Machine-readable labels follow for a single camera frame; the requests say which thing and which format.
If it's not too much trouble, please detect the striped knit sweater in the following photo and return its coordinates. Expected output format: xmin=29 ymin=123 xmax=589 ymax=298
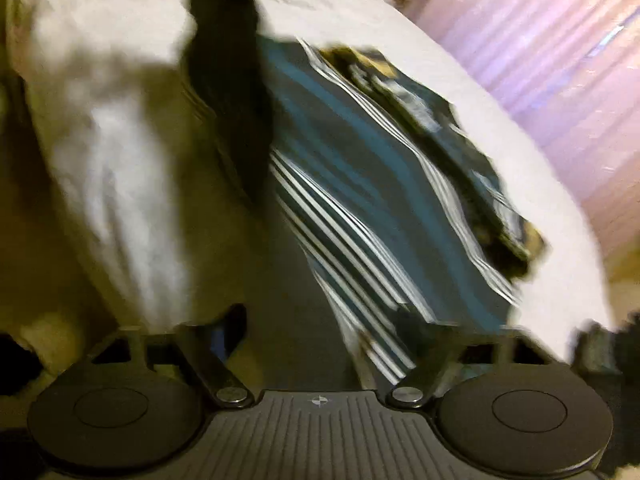
xmin=182 ymin=0 xmax=548 ymax=383

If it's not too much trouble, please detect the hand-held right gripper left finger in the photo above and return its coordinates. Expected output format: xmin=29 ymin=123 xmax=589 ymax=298
xmin=90 ymin=304 xmax=253 ymax=407

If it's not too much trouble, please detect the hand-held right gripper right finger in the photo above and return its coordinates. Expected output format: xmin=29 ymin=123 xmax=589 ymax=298
xmin=387 ymin=310 xmax=558 ymax=407

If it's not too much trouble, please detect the pink pleated curtain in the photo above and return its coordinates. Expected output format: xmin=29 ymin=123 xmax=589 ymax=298
xmin=400 ymin=0 xmax=640 ymax=251

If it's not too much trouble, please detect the white ribbed bedspread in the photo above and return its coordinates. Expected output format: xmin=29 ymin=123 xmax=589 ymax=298
xmin=0 ymin=0 xmax=618 ymax=401

